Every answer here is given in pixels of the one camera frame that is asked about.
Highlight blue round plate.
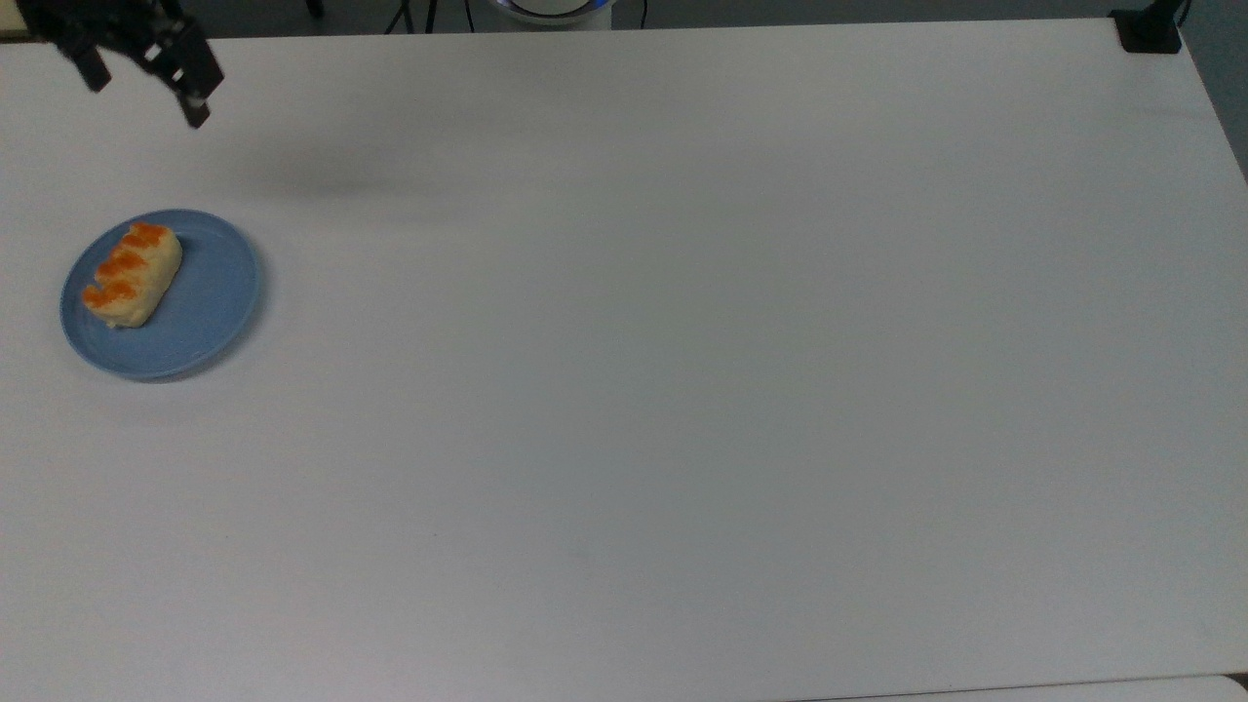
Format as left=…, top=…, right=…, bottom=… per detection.
left=59, top=209, right=262, bottom=381

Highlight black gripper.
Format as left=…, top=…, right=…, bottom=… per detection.
left=14, top=0, right=226, bottom=131

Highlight black table clamp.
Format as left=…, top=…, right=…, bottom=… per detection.
left=1110, top=0, right=1192, bottom=55

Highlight orange glazed bread loaf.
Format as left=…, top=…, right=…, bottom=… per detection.
left=81, top=222, right=184, bottom=330

